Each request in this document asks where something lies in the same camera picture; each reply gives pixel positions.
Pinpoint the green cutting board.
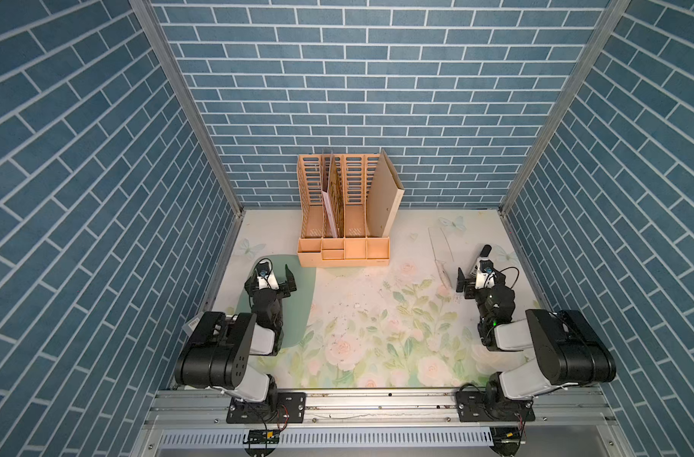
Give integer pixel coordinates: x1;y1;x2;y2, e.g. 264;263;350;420
236;254;316;356

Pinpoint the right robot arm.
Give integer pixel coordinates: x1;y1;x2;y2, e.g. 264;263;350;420
456;268;617;407

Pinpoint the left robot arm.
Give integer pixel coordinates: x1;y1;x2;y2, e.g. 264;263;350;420
175;258;297;409

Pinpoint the clear plastic labelled box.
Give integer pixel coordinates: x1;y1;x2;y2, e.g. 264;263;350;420
182;313;202;336

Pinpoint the book in organizer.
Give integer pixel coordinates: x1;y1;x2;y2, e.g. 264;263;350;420
321;153;340;238

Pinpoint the wooden file organizer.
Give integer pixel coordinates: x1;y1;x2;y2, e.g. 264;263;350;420
297;150;405;268

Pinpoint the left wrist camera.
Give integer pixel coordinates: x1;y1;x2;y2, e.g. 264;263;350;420
255;262;279;291

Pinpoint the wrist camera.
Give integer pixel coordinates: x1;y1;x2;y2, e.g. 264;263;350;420
255;262;279;291
474;258;495;289

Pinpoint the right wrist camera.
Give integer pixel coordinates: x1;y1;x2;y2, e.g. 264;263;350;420
474;258;495;289

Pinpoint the aluminium mounting rail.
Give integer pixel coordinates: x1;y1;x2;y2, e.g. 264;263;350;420
132;388;632;456

